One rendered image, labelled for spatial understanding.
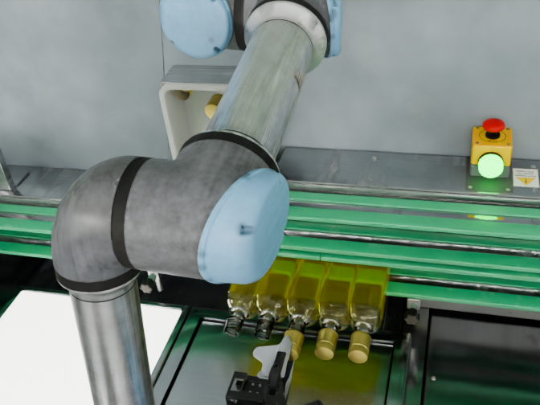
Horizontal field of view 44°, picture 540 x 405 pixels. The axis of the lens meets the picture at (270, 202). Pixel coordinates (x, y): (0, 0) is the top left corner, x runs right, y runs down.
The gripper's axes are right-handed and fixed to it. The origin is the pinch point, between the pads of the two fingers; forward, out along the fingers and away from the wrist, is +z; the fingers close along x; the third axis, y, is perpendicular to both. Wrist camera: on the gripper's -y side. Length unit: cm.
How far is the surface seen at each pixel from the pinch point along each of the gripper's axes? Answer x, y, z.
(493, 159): -20.8, -31.9, 32.0
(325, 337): -1.5, -5.6, 2.7
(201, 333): 12.3, 23.1, 11.8
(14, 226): -5, 67, 20
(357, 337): -1.8, -11.3, 3.2
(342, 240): -6.3, -5.4, 23.1
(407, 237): -6.2, -17.5, 25.8
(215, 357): 12.4, 18.0, 6.2
